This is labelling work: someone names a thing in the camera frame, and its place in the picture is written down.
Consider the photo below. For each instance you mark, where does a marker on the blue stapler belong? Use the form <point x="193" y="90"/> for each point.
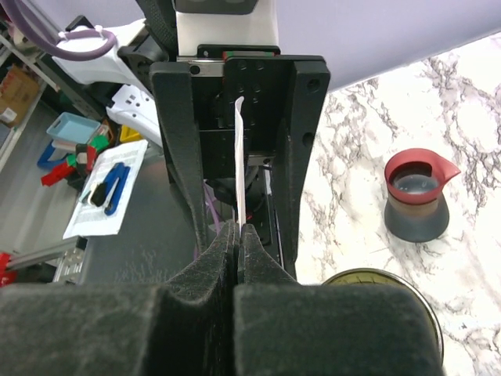
<point x="115" y="181"/>

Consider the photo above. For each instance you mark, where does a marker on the cardboard box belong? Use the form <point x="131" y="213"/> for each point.
<point x="18" y="92"/>

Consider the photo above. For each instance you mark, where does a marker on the white paper coffee filter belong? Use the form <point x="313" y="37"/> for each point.
<point x="239" y="162"/>

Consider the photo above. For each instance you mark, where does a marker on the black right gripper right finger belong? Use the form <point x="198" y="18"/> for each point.
<point x="277" y="330"/>

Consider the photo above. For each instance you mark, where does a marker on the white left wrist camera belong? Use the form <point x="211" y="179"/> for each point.
<point x="259" y="27"/>

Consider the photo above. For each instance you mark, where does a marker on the green glass dripper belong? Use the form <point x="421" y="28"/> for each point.
<point x="376" y="319"/>

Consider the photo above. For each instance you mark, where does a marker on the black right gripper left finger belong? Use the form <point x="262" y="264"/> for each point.
<point x="179" y="327"/>

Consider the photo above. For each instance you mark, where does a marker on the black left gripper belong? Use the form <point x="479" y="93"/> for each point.
<point x="195" y="105"/>

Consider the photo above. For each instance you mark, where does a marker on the light blue plastic tray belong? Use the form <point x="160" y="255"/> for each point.
<point x="73" y="128"/>

